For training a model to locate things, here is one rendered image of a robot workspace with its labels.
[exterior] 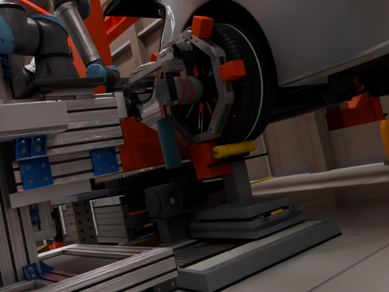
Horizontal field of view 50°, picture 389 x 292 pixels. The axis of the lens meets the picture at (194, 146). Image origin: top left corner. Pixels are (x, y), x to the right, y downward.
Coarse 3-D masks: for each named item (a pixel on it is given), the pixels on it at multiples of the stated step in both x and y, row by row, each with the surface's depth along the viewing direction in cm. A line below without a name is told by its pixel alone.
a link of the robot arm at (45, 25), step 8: (32, 16) 134; (40, 16) 134; (48, 16) 135; (40, 24) 132; (48, 24) 134; (56, 24) 136; (40, 32) 130; (48, 32) 133; (56, 32) 135; (64, 32) 139; (40, 40) 131; (48, 40) 133; (56, 40) 135; (64, 40) 138; (40, 48) 132; (48, 48) 134; (56, 48) 134; (64, 48) 137
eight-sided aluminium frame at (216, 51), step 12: (180, 36) 208; (192, 36) 201; (204, 48) 195; (216, 48) 193; (216, 60) 190; (216, 72) 191; (216, 84) 192; (228, 84) 192; (228, 96) 190; (168, 108) 232; (216, 108) 194; (228, 108) 195; (216, 120) 195; (180, 132) 221; (204, 132) 204; (216, 132) 201
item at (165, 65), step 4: (164, 60) 184; (168, 60) 183; (172, 60) 184; (176, 60) 186; (180, 60) 187; (164, 64) 184; (168, 64) 183; (172, 64) 184; (176, 64) 185; (180, 64) 187; (164, 68) 184; (168, 68) 183; (172, 68) 184; (176, 68) 185; (180, 68) 186; (184, 68) 188; (164, 72) 186; (176, 72) 190
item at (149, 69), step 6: (168, 54) 186; (174, 54) 183; (162, 60) 190; (150, 66) 199; (156, 66) 195; (138, 72) 208; (144, 72) 204; (150, 72) 201; (132, 78) 213; (138, 78) 209
